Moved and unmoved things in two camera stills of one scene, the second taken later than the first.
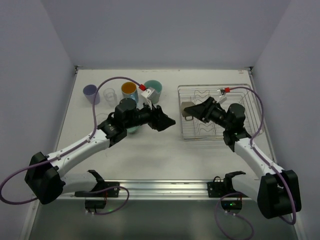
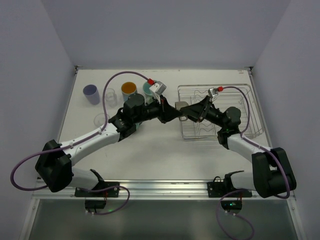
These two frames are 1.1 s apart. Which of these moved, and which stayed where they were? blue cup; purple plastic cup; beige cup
Moved: beige cup
Stayed: blue cup; purple plastic cup
